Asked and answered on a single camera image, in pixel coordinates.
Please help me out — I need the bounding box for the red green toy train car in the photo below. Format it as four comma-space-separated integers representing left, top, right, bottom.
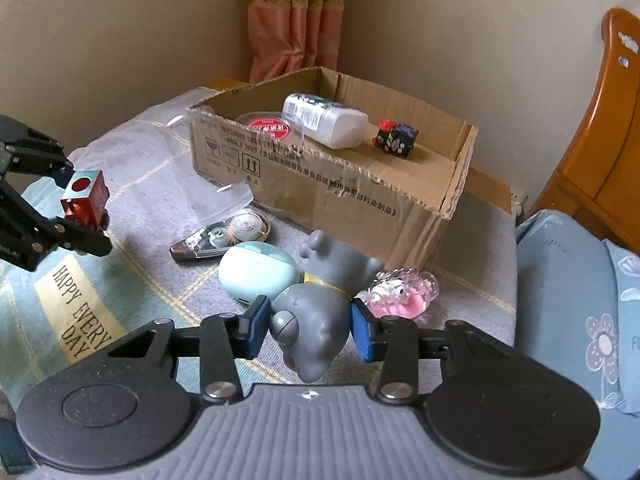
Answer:
61, 170, 110, 231

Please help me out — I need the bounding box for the clear plastic jar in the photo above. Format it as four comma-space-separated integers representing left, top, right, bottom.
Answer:
141, 104, 254, 235

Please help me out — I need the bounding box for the pink keychain charm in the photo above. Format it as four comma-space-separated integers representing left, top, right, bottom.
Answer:
357, 268, 439, 320

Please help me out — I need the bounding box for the grey cat figurine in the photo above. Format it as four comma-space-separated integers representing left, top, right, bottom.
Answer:
270, 230, 384, 384

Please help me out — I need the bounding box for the correction tape dispenser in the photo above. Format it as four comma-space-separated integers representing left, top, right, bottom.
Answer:
169, 207, 271, 263

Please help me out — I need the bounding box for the black purple toy train car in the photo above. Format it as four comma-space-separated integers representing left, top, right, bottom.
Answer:
372, 119, 419, 158

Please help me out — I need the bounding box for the white bottle green label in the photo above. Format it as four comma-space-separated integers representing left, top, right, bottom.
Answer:
282, 93, 369, 150

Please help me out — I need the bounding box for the blue floral pillow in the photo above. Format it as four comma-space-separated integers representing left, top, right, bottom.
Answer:
585, 240, 639, 416

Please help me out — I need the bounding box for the mint green earbuds case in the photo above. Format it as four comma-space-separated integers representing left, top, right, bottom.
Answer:
218, 242, 300, 306

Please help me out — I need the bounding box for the wooden bed headboard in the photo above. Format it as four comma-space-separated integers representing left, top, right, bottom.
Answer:
529, 8, 639, 252

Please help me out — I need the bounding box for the cardboard box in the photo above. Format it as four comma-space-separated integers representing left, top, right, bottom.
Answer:
190, 67, 511, 268

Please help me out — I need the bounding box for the pink orange curtain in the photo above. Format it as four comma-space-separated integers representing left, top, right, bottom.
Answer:
247, 0, 345, 82

